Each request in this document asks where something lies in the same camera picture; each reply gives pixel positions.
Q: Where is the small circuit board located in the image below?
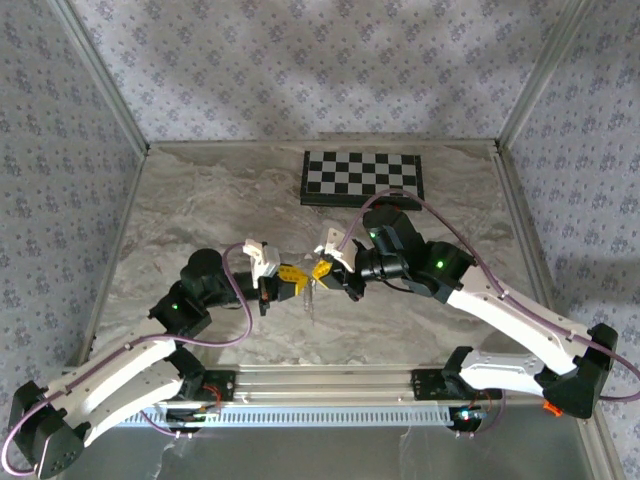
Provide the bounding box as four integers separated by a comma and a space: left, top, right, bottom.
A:
451, 405, 487, 429
166, 407, 221, 429

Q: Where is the aluminium frame post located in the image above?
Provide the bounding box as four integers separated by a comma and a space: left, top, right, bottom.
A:
49, 0, 151, 154
497, 0, 599, 149

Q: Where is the aluminium frame wall rail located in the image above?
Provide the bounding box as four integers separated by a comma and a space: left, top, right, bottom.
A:
148, 132, 499, 149

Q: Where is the black and grey chessboard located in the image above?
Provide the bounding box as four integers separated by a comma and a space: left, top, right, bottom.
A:
298, 149, 426, 211

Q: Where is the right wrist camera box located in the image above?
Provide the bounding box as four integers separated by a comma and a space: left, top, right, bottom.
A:
313, 227, 357, 274

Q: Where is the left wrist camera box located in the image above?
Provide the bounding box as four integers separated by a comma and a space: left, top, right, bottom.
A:
241, 238, 282, 290

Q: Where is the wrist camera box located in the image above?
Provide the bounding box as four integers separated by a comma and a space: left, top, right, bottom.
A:
313, 227, 357, 274
241, 238, 282, 290

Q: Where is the aluminium frame side rail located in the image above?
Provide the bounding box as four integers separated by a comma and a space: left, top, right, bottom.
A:
492, 144, 564, 341
74, 147, 151, 366

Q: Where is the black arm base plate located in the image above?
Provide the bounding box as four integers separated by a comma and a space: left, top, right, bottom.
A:
410, 368, 481, 401
174, 368, 237, 402

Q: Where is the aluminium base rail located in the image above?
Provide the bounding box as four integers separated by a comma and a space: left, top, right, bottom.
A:
144, 364, 546, 404

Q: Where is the grey slotted cable duct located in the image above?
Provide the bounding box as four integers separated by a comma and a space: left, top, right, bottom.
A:
119, 403, 451, 429

